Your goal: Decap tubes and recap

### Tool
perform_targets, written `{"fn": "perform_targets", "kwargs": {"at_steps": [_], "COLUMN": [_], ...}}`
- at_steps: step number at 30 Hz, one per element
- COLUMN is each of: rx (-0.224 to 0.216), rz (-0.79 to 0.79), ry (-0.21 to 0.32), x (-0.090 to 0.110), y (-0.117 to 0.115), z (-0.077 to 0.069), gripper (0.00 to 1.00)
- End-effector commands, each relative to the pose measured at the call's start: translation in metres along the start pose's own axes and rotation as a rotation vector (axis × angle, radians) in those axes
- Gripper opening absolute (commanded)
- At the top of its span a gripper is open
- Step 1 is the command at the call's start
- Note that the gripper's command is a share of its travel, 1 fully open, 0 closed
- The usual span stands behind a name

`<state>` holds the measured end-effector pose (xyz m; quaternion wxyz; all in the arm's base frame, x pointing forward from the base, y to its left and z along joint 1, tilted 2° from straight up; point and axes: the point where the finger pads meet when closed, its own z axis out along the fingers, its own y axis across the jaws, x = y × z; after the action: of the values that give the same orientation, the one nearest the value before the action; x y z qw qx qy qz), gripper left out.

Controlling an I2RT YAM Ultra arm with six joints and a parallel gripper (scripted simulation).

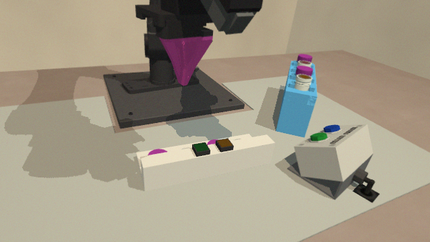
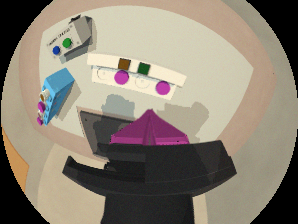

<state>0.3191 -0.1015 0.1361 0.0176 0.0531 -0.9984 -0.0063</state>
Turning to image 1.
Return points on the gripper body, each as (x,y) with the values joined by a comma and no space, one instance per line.
(170,26)

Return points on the blue rectangular tube holder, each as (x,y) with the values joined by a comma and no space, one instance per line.
(297,106)

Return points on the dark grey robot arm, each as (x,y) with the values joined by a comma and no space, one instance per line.
(230,16)

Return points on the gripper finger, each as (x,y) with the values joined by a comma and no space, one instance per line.
(201,47)
(186,48)

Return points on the cream long bar with two dark lamps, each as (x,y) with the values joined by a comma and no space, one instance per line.
(185,163)

